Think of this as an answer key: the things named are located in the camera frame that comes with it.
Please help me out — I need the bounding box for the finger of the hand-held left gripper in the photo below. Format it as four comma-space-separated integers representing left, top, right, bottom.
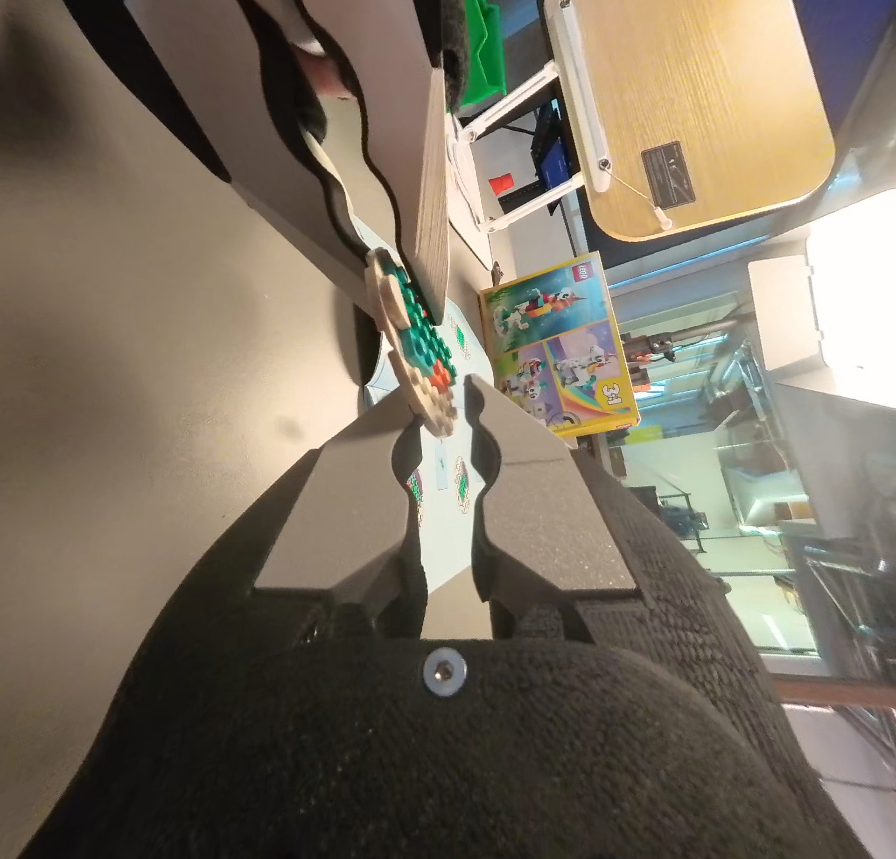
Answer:
122, 0, 382, 328
283, 0, 452, 326

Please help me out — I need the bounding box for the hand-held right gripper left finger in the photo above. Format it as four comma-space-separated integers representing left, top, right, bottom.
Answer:
253, 393, 429, 639

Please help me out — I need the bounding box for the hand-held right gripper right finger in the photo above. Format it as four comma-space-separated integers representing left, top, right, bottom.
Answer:
464, 373, 643, 622

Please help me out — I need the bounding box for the light blue instruction booklet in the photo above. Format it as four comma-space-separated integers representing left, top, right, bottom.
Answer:
350, 216, 505, 594

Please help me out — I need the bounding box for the round white lego plate assembly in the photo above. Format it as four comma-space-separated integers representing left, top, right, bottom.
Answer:
364, 246, 464, 441

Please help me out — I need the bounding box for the yellow lego box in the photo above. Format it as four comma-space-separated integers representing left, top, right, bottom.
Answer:
478, 250, 640, 440

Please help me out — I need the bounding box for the person's left hand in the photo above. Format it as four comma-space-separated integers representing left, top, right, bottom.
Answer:
297, 41, 357, 100

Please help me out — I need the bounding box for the green plastic bin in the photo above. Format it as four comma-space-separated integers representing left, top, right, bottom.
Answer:
451, 0, 508, 114

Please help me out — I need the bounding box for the dark monitor blue screen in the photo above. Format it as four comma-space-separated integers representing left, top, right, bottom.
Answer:
531, 99, 581, 189

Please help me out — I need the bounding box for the white rounded board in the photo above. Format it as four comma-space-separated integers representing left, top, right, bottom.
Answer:
447, 115, 497, 272

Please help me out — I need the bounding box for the wooden folding table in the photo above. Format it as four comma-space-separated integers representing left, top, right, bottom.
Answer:
455, 0, 837, 245

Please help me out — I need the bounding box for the white cabinet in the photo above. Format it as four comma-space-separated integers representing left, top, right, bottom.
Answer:
745, 190, 896, 412

